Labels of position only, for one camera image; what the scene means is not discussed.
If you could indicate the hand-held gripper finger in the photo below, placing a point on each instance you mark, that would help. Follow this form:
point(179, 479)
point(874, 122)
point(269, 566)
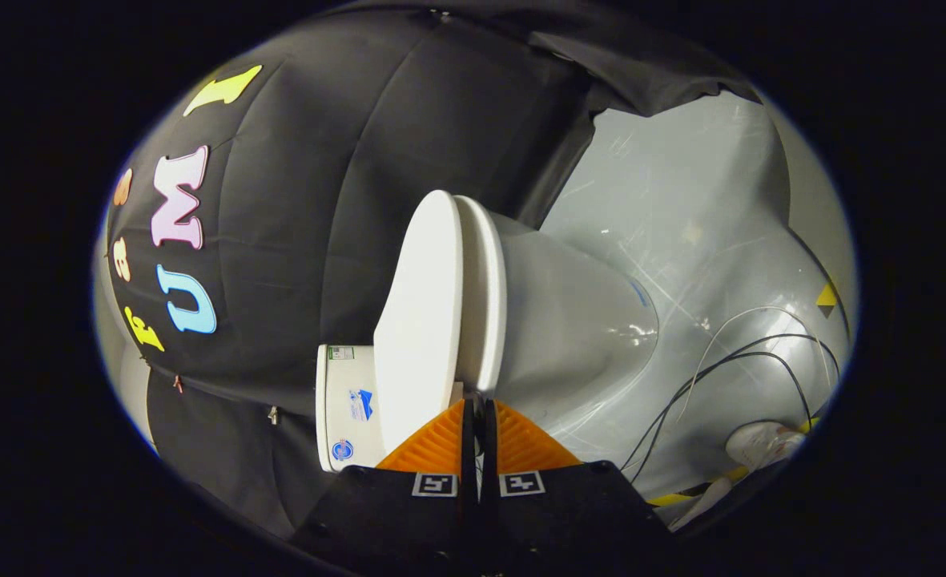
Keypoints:
point(469, 473)
point(489, 473)

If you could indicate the white toilet tank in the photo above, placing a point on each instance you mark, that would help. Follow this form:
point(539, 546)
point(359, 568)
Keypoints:
point(344, 385)

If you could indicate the white toilet bowl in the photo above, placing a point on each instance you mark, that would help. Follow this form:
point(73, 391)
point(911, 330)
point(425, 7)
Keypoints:
point(569, 320)

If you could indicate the white plastic object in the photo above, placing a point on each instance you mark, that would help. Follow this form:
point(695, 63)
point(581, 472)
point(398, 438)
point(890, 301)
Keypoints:
point(761, 445)

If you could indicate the black backdrop cloth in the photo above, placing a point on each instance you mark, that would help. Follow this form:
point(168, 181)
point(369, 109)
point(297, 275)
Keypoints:
point(304, 200)

